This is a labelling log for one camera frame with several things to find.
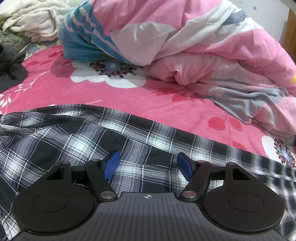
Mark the black white plaid pants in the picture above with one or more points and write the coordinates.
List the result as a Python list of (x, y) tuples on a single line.
[(36, 140)]

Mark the pink blue patterned duvet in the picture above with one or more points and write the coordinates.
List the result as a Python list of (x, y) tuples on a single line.
[(210, 47)]

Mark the cream white fleece blanket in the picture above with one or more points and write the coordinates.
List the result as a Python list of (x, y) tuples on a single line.
[(38, 20)]

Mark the brown wooden door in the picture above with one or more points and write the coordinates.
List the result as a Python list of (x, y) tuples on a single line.
[(289, 37)]

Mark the dark grey garment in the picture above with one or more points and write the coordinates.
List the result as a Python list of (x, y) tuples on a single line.
[(11, 68)]

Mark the green patterned pillow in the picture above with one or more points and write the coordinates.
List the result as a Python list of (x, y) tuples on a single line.
[(17, 40)]

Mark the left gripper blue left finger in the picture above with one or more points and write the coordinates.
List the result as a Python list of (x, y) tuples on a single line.
[(110, 164)]

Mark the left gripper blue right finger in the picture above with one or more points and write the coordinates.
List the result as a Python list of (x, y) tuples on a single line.
[(186, 166)]

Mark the pink floral bed blanket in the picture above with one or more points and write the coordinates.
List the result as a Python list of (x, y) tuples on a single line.
[(54, 80)]

